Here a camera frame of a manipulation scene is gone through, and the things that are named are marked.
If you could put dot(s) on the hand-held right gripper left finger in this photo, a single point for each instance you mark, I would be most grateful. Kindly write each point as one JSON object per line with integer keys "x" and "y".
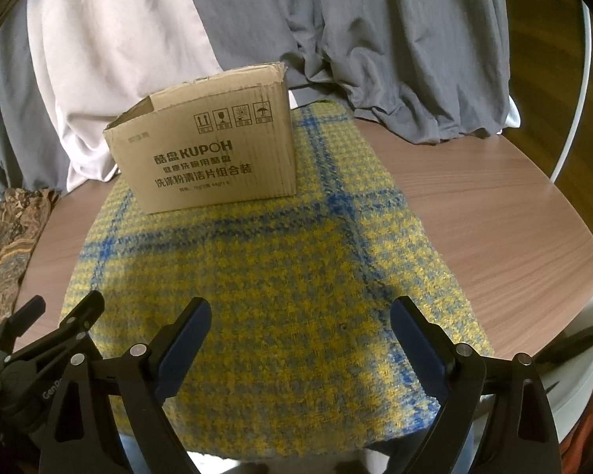
{"x": 183, "y": 350}

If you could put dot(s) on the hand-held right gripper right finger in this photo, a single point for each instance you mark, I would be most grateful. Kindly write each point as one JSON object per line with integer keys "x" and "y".
{"x": 417, "y": 345}

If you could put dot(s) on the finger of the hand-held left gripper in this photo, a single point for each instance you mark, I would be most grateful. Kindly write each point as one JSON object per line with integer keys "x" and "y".
{"x": 79, "y": 316}
{"x": 22, "y": 316}

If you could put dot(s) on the brown cardboard box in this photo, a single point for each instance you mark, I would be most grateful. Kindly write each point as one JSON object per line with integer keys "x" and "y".
{"x": 202, "y": 173}

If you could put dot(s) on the brown patterned cloth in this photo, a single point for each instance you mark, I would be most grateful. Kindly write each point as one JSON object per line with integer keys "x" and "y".
{"x": 5, "y": 247}

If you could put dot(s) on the yellow and blue woven mat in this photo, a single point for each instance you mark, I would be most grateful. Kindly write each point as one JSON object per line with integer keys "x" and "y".
{"x": 276, "y": 281}

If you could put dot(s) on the white plastic object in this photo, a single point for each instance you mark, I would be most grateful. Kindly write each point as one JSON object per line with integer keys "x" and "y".
{"x": 573, "y": 375}

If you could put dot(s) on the orange cloth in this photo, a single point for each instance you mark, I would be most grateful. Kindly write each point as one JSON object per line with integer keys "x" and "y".
{"x": 590, "y": 429}

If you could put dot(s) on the grey cloth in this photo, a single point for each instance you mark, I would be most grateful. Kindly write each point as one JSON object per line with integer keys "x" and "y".
{"x": 375, "y": 34}
{"x": 5, "y": 108}

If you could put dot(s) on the pale pink cloth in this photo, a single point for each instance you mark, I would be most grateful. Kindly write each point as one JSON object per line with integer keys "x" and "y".
{"x": 118, "y": 59}

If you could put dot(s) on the white hoop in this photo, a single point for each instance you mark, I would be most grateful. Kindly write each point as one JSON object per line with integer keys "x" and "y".
{"x": 575, "y": 108}

